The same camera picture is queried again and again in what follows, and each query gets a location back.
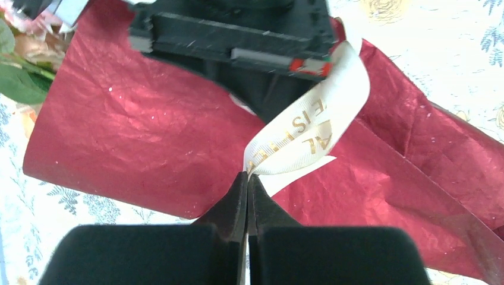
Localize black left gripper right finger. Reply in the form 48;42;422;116
248;175;430;284

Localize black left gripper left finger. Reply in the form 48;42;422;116
40;172;247;284

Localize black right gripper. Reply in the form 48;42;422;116
128;0;339;122

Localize cream ribbon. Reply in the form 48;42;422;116
243;40;370;196

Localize dark red wrapping paper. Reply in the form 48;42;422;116
24;1;503;284

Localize pink fake rose stem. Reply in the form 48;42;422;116
1;2;75;72
0;17;56;106

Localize floral patterned table mat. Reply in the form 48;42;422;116
1;1;503;284

